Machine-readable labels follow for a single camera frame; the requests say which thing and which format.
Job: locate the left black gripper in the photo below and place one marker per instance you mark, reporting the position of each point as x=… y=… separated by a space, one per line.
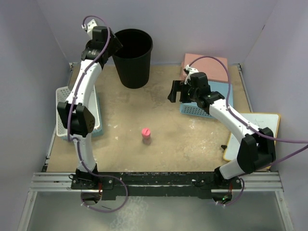
x=114 y=44

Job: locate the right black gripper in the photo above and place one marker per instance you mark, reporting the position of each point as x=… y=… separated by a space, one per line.
x=179 y=86

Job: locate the large black plastic bucket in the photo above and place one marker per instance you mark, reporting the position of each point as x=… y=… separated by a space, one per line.
x=132 y=61

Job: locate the blue perforated plastic basket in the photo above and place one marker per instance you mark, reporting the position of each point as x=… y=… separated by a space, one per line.
x=218 y=91

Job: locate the pink perforated plastic basket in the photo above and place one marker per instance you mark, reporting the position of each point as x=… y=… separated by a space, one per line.
x=212 y=68

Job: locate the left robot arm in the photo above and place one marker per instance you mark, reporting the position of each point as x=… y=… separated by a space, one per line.
x=74 y=112

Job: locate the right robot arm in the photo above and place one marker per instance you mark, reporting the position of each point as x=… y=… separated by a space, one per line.
x=257 y=148

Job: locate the pink capped small bottle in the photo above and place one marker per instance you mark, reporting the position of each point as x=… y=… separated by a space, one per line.
x=146 y=136

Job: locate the white perforated plastic basket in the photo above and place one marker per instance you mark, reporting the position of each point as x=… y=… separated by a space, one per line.
x=61 y=95

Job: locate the light blue basket under white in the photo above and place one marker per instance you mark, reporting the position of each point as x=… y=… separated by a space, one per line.
x=98 y=131

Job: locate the yellow framed whiteboard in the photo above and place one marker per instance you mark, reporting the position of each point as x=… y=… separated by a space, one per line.
x=261 y=120

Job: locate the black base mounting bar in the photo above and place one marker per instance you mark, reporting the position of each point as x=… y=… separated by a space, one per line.
x=110 y=185

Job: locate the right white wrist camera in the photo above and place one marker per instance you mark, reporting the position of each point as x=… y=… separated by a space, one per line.
x=188 y=70

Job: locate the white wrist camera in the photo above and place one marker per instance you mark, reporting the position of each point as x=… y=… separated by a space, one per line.
x=90 y=25
x=188 y=70

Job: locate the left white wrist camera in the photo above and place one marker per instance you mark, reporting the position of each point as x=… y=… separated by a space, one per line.
x=90 y=25

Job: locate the aluminium extrusion rail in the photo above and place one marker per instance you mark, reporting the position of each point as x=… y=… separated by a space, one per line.
x=60 y=182

